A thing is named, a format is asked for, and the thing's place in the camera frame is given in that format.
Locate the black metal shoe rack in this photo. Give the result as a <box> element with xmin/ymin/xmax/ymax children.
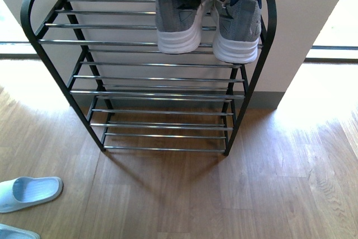
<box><xmin>20</xmin><ymin>0</ymin><xmax>277</xmax><ymax>155</ymax></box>

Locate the light blue slipper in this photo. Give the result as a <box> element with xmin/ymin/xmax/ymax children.
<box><xmin>1</xmin><ymin>176</ymin><xmax>63</xmax><ymax>213</ymax></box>
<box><xmin>0</xmin><ymin>224</ymin><xmax>41</xmax><ymax>239</ymax></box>

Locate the grey sneaker one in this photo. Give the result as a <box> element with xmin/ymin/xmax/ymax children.
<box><xmin>156</xmin><ymin>0</ymin><xmax>209</xmax><ymax>54</ymax></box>
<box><xmin>211</xmin><ymin>0</ymin><xmax>262</xmax><ymax>64</ymax></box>

